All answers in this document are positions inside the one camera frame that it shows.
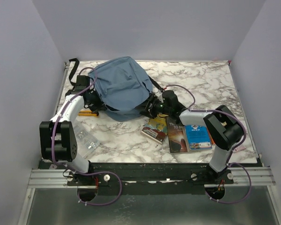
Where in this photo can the blue backpack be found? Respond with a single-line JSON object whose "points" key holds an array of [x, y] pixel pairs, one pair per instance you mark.
{"points": [[122, 84]]}

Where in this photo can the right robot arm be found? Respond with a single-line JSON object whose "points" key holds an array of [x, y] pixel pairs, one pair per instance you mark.
{"points": [[225, 129]]}

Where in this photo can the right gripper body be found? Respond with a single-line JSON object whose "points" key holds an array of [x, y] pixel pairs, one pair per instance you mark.
{"points": [[157, 107]]}

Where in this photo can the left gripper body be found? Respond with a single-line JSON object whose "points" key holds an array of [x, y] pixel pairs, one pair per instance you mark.
{"points": [[95, 103]]}

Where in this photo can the aluminium frame rail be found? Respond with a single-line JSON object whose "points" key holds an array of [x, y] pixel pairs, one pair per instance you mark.
{"points": [[246, 202]]}

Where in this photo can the blue paperback book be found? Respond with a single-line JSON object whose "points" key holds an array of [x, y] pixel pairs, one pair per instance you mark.
{"points": [[197, 138]]}

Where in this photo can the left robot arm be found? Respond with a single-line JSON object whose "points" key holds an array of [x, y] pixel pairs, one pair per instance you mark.
{"points": [[57, 136]]}

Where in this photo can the yellow Brideshead Revisited book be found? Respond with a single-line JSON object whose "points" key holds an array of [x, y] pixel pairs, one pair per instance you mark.
{"points": [[156, 129]]}

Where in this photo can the clear plastic box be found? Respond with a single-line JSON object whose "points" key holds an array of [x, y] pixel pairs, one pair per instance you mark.
{"points": [[87, 143]]}

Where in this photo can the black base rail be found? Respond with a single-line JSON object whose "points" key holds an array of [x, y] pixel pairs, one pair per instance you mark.
{"points": [[111, 179]]}

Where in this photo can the yellow utility knife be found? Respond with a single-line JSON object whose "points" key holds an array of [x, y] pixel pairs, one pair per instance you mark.
{"points": [[88, 113]]}

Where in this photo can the red white eraser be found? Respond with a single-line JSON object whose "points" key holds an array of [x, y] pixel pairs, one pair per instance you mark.
{"points": [[239, 148]]}

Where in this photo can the dark Three Days book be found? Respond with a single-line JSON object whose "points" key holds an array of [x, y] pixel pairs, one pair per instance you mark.
{"points": [[176, 137]]}

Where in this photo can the orange Treehouse book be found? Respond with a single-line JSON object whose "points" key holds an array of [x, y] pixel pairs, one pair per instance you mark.
{"points": [[211, 139]]}

